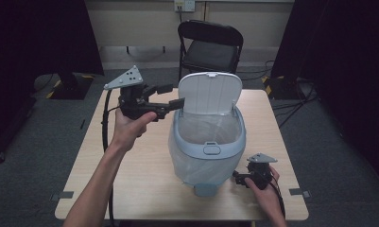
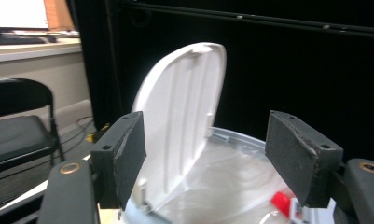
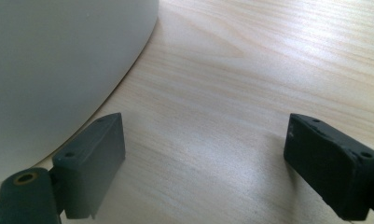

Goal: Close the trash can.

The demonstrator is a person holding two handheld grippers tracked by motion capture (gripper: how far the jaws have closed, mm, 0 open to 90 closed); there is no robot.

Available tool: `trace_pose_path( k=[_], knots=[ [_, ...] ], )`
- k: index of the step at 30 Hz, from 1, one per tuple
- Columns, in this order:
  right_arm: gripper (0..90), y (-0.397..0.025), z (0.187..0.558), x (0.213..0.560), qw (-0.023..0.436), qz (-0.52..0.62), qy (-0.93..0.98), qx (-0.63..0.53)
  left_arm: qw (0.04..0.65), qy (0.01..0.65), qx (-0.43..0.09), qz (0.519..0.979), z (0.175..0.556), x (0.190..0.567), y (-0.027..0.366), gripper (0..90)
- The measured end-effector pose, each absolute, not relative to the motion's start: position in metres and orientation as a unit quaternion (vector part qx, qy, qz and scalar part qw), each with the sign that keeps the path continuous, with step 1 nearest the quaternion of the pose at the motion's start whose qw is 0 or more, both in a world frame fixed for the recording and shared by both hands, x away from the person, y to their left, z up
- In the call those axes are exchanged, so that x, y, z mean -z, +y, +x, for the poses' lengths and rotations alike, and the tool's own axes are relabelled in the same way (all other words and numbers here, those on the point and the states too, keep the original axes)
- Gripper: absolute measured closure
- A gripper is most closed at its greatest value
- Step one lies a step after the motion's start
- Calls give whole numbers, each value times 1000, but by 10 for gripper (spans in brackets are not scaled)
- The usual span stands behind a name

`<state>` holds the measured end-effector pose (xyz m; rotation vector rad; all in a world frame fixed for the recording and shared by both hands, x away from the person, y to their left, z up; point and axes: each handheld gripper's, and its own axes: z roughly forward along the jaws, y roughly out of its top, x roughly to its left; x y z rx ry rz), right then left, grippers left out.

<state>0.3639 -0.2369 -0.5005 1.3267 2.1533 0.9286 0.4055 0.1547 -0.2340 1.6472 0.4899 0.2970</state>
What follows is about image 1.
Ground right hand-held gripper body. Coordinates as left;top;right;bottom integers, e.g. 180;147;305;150
245;152;279;191

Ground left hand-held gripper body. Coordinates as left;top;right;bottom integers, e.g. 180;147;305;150
103;64;166;123

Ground white and grey trash can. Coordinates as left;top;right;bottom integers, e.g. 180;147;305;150
167;71;247;199

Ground person's right hand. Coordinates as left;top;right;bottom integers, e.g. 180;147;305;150
244;165;284;216

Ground person's left hand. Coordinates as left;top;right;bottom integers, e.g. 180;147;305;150
109;108;159;154

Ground translucent trash bag blue band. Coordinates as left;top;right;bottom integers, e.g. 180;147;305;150
167;110;246;190

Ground grey tape strip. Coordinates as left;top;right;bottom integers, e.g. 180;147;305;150
288;187;312;200
50;190;75;202

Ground black stand base yellow stripes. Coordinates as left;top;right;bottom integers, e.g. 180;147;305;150
45;73;95;101
261;75;305;101

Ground black folding chair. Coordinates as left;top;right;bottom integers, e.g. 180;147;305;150
177;19;245;83

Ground dark curtain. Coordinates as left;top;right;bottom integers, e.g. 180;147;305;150
0;0;105;165
270;0;379;187

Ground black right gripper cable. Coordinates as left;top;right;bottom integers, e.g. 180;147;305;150
267;174;286;219

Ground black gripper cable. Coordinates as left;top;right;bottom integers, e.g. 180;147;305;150
100;89;123;227
267;174;286;219

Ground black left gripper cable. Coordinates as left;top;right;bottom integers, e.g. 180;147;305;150
100;89;123;227

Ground black floor cables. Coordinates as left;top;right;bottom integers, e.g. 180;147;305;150
233;59;319;129

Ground white wall outlet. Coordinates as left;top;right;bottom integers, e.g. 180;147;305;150
173;0;197;13

